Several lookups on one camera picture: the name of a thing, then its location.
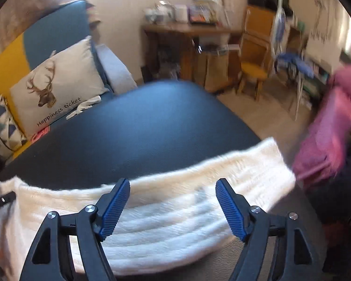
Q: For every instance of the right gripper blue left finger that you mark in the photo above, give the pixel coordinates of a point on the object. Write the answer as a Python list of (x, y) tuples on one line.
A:
[(50, 258)]

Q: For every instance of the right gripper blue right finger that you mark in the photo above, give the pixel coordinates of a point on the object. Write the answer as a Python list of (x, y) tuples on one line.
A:
[(294, 256)]

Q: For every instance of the cream knitted sweater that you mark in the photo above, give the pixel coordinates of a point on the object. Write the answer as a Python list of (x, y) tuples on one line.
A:
[(170, 220)]

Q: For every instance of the triangle pattern cushion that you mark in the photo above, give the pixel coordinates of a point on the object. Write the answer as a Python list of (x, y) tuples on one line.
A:
[(11, 137)]

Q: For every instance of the pink patterned cloth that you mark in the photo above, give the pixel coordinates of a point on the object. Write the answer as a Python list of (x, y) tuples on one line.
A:
[(40, 134)]

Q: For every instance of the pink down jacket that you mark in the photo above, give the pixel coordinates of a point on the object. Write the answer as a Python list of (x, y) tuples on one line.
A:
[(322, 153)]

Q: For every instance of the deer print cushion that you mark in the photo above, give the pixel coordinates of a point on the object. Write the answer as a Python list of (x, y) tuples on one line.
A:
[(56, 87)]

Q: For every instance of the black leather ottoman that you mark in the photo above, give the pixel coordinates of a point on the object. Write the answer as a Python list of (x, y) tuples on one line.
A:
[(159, 127)]

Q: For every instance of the blue and yellow sofa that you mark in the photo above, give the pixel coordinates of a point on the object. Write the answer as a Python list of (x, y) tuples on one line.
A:
[(62, 28)]

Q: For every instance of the brown paper bag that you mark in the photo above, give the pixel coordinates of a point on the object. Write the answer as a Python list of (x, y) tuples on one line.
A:
[(216, 77)]

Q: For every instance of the yellow wooden chair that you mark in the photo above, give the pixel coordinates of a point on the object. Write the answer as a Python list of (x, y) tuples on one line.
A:
[(255, 48)]

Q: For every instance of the wooden desk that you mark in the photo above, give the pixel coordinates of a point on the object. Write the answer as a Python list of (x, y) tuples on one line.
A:
[(185, 36)]

